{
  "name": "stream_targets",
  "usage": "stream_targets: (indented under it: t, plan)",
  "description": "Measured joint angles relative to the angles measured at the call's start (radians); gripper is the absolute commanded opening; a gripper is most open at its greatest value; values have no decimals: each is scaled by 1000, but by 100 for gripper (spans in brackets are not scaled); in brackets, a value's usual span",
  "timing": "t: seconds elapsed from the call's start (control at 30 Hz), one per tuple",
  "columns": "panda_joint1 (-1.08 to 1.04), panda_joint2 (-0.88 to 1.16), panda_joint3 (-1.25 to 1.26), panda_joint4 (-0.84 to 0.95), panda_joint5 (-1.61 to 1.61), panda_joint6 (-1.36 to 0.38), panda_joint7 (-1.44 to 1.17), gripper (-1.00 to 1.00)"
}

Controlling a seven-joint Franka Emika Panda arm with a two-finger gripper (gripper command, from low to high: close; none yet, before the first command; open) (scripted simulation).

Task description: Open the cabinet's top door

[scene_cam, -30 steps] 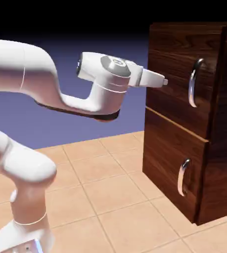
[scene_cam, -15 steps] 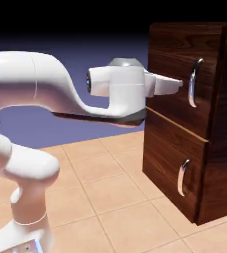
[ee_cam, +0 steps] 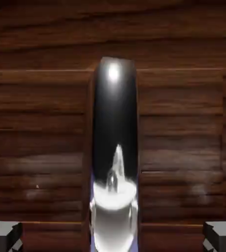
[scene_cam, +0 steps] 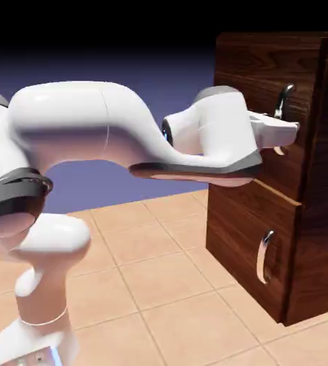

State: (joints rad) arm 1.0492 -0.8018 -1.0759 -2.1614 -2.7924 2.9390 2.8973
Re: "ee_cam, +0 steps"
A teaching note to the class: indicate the dark wood cabinet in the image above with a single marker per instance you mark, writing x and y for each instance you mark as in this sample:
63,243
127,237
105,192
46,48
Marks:
112,31

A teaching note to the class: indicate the dark wood cabinet door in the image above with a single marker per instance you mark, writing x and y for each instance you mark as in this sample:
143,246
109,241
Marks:
41,149

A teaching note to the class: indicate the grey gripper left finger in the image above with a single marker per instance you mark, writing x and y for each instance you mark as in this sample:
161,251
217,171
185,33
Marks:
0,235

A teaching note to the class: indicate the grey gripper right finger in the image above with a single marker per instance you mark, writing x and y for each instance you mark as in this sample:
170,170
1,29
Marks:
223,236

